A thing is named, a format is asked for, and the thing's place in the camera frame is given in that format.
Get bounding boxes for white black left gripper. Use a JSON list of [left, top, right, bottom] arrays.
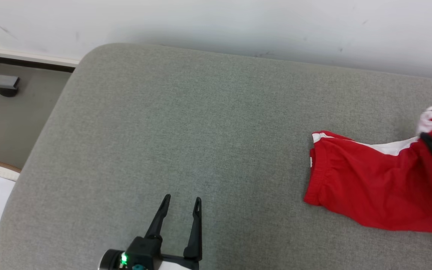
[[144, 193, 203, 270]]

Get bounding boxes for red shorts with white stripes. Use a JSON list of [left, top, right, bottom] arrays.
[[304, 106, 432, 234]]

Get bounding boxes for grey fabric sofa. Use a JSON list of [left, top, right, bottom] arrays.
[[0, 42, 432, 270]]

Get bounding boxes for white and black baseboard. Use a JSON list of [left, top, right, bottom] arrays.
[[0, 48, 81, 74]]

